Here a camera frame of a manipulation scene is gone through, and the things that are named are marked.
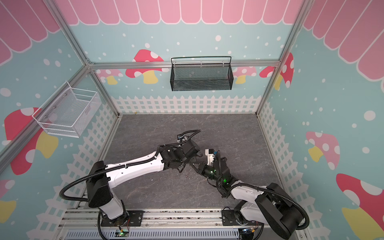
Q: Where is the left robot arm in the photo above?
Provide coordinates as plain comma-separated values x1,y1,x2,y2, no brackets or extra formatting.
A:
59,130,201,240

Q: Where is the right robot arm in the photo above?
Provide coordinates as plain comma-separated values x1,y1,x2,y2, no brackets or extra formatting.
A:
190,150,310,240

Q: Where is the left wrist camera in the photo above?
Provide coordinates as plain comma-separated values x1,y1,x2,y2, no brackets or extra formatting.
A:
177,135,189,143

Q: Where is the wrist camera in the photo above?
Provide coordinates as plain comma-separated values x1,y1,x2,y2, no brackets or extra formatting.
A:
205,149,215,166
177,135,189,143

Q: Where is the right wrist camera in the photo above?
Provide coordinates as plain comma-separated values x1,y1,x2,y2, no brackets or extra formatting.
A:
205,149,215,166

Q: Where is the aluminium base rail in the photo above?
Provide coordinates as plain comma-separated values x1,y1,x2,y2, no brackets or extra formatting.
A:
58,208,307,240

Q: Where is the black wire basket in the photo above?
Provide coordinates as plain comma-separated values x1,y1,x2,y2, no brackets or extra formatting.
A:
170,56,234,92

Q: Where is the white wire basket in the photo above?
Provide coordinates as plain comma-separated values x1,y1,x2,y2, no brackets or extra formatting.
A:
32,82,102,138

